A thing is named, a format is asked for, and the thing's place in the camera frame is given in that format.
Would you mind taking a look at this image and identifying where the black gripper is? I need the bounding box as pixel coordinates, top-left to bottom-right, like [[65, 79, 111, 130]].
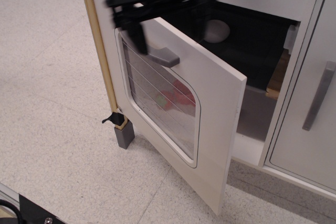
[[106, 0, 216, 55]]

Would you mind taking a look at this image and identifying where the white oven door with window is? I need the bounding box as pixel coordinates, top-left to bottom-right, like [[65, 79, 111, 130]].
[[94, 0, 247, 214]]

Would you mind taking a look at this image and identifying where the grey oven tray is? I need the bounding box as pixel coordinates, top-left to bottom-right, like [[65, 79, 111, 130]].
[[201, 2, 297, 90]]

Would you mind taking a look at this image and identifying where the white toy egg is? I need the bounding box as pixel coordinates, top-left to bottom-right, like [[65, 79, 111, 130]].
[[204, 19, 230, 44]]

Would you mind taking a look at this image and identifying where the red toy cup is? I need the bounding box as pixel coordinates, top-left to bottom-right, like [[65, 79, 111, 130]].
[[172, 80, 196, 107]]

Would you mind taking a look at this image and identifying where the red toy strawberry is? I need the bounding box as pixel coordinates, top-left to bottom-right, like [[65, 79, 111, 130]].
[[155, 91, 175, 111]]

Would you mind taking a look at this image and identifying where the black clamp on leg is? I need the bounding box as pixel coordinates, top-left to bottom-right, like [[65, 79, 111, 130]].
[[102, 112, 125, 126]]

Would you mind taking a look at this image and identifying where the white toy kitchen cabinet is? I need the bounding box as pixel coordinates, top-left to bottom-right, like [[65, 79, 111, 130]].
[[84, 0, 335, 199]]

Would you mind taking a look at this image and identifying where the grey cabinet leg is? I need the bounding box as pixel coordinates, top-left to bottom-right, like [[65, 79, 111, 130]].
[[114, 122, 135, 150]]

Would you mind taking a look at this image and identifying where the white cupboard door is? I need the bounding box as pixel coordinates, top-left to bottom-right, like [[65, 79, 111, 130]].
[[268, 0, 335, 193]]

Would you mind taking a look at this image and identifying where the grey metal cupboard handle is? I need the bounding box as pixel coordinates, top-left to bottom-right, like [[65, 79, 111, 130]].
[[302, 61, 335, 131]]

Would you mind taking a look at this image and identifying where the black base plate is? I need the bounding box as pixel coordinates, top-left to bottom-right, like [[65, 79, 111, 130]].
[[19, 194, 65, 224]]

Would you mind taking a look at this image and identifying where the black cable on floor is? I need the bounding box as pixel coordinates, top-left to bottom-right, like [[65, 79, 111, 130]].
[[0, 199, 26, 224]]

